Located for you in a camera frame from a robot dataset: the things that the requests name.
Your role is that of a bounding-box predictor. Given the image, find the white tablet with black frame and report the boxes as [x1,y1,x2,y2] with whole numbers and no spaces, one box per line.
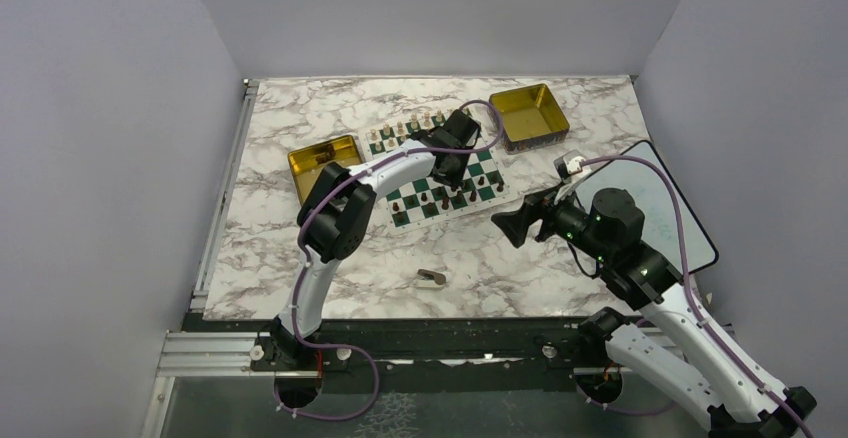
[576,160,719,273]

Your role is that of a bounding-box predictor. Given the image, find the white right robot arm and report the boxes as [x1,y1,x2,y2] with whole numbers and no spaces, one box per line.
[492,188,817,437]

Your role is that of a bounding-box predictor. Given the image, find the green white chess board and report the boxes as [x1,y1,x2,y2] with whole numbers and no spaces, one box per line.
[360,148,518,235]

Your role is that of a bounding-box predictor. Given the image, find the gold tin with dark pieces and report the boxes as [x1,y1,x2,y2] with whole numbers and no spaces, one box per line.
[287,135,365,204]

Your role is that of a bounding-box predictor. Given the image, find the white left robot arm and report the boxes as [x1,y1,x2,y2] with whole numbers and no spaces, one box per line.
[270,110,481,369]

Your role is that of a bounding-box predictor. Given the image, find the empty gold tin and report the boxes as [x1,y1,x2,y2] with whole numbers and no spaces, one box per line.
[489,83,571,154]

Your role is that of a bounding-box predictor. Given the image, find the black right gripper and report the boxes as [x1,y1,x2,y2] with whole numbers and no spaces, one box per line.
[492,179,613,264]

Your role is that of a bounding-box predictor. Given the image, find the light wooden chess pieces row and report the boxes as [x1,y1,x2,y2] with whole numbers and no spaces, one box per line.
[356,109,453,157]

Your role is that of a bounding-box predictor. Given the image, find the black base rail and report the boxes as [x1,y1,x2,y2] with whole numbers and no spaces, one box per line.
[249,316,630,394]

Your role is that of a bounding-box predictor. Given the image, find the dark chess pieces in tin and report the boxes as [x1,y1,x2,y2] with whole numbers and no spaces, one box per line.
[315,149,335,164]

